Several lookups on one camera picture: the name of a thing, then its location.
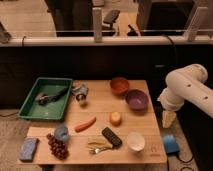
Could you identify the blue foot pedal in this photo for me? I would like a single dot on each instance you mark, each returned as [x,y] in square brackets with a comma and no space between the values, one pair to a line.
[170,144]

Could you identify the metal cup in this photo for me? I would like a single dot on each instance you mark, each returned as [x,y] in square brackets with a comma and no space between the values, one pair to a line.
[80,92]

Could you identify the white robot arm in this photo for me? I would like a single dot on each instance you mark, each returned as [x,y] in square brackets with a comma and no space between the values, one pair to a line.
[185,84]

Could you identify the black remote control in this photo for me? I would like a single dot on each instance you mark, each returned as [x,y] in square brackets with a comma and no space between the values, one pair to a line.
[111,137]

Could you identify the bunch of red grapes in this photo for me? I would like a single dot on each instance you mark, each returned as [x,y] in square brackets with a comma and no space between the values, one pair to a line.
[58,148]

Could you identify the blue grey cup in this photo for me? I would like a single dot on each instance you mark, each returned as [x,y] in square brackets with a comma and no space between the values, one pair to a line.
[61,133]

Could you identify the green plastic tray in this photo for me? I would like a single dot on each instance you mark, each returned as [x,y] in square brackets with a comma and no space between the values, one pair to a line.
[53,111]

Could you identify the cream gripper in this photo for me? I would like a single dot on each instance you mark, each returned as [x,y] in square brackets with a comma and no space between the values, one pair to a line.
[168,118]

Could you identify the blue sponge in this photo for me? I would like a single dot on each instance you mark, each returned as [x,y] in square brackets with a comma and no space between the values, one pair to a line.
[28,149]

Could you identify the orange bowl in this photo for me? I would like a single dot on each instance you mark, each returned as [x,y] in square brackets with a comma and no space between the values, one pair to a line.
[119,85]

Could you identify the yellow red apple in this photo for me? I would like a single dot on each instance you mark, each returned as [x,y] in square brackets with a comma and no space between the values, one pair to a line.
[115,118]

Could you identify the purple bowl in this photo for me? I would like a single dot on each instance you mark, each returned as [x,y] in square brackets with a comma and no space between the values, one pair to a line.
[136,99]

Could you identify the orange carrot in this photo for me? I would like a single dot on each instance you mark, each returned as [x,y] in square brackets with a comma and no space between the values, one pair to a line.
[85,125]

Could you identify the black tool in tray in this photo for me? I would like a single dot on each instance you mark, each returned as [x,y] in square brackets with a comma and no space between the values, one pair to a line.
[43,99]

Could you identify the white cup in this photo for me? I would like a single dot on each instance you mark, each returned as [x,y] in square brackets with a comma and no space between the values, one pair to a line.
[135,142]

